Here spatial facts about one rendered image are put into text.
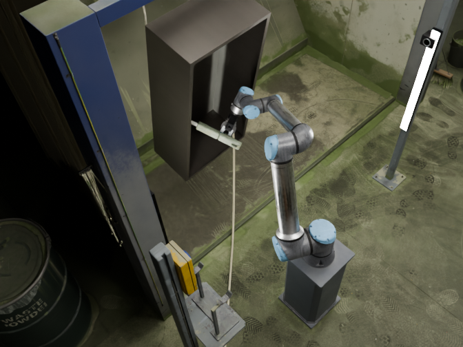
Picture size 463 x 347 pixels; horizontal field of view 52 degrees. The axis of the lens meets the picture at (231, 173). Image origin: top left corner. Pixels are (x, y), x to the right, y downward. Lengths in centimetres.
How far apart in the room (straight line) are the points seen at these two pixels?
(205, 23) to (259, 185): 165
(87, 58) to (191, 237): 218
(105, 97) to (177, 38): 83
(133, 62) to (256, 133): 122
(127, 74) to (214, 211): 134
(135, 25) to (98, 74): 239
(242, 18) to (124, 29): 160
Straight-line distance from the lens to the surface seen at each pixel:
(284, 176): 235
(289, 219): 249
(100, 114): 184
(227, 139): 302
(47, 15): 169
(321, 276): 279
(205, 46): 251
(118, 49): 404
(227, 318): 250
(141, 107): 409
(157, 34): 256
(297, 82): 474
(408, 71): 449
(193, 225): 367
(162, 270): 177
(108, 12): 167
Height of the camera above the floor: 312
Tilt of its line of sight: 51 degrees down
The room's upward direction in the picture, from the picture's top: 4 degrees counter-clockwise
